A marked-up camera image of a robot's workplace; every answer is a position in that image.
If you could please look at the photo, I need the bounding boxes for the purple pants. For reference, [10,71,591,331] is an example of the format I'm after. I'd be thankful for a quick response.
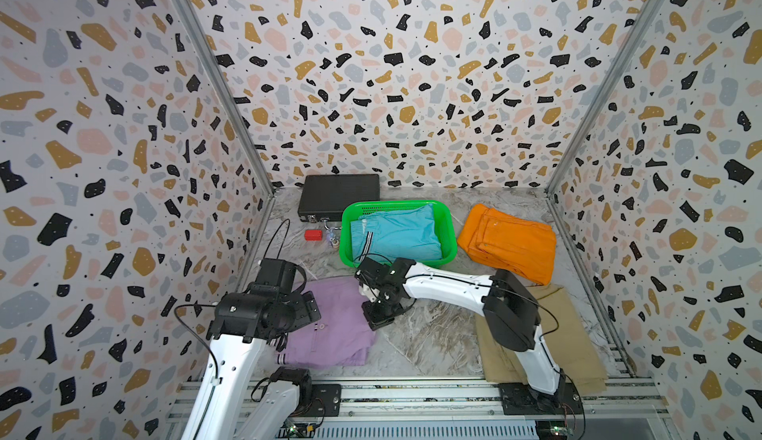
[276,276,376,370]

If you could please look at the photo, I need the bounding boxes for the turquoise pants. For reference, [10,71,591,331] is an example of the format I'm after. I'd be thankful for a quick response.
[349,204,443,262]

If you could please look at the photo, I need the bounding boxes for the orange pants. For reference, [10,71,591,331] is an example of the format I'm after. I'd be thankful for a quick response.
[456,204,557,285]

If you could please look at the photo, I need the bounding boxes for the khaki pants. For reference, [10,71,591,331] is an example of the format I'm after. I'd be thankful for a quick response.
[474,285,608,396]

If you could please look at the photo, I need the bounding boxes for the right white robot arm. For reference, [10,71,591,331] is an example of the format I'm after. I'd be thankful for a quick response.
[354,257,567,404]

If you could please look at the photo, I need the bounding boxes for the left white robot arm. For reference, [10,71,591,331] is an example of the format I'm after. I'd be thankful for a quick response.
[182,259,321,439]

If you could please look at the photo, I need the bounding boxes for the green plastic basket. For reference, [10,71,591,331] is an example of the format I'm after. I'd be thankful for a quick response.
[339,200,458,267]

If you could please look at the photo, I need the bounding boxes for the small red box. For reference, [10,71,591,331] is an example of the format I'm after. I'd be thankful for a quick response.
[304,229,323,241]

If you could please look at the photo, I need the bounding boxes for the black electronics box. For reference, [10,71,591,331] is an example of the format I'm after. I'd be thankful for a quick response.
[298,174,380,223]

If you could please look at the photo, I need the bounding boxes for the small circuit board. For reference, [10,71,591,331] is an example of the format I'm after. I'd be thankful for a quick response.
[278,419,321,439]

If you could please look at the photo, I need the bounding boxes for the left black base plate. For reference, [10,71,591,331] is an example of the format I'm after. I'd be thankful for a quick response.
[301,384,343,418]

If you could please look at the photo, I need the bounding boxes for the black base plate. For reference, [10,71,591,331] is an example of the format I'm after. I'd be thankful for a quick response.
[301,384,343,418]
[497,382,583,415]

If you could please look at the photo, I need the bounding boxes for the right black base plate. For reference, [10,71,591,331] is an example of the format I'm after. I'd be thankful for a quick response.
[497,382,583,415]

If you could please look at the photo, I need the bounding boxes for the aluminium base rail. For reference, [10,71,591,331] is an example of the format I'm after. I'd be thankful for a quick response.
[165,376,674,440]

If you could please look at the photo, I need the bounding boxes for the left aluminium corner post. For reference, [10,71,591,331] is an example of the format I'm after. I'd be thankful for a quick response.
[170,0,275,198]

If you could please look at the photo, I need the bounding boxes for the aluminium corner post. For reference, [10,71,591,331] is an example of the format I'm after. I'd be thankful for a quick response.
[545,0,665,198]
[170,0,275,198]

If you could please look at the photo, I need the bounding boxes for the right aluminium corner post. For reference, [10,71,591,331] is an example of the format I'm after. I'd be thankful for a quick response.
[545,0,665,198]

